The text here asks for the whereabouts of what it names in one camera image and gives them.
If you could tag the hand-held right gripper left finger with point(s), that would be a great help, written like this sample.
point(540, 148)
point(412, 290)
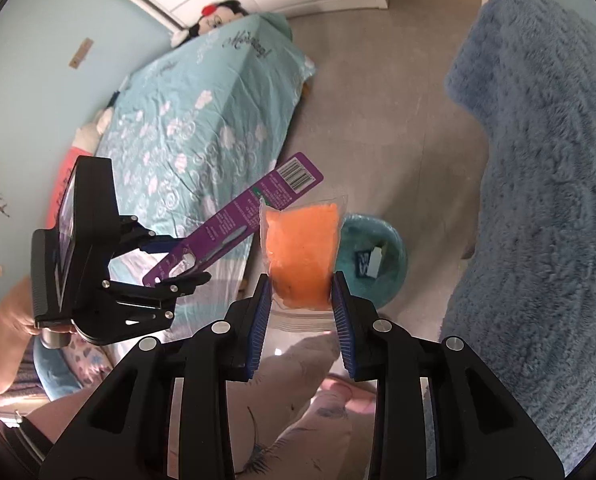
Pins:
point(259, 325)

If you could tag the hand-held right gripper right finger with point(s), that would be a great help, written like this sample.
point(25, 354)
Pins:
point(342, 325)

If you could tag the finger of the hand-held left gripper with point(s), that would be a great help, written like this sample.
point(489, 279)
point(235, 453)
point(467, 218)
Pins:
point(158, 300)
point(145, 242)

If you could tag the orange packet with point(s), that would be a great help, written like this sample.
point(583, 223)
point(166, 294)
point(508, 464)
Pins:
point(300, 250)

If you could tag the purple toothbrush package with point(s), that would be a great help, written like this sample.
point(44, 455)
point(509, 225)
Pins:
point(278, 185)

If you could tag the person's left hand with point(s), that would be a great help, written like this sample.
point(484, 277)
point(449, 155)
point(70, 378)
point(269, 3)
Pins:
point(20, 310)

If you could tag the teal round plush cushion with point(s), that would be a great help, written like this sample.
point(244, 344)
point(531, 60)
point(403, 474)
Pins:
point(377, 280)

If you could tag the pink pillow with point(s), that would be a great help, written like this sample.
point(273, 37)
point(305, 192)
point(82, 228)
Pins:
point(62, 185)

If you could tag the white plush toy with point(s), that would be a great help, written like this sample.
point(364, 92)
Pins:
point(94, 130)

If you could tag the teal printed bed sheet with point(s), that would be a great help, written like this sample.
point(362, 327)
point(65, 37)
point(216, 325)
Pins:
point(203, 110)

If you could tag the black mouse plush toy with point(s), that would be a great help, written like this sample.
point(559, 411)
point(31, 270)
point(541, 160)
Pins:
point(213, 17)

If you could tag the blue fluffy blanket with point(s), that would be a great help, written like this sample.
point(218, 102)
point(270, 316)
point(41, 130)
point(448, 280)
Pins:
point(537, 185)

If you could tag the brown wall sticker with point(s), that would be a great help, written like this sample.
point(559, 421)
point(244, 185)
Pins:
point(80, 53)

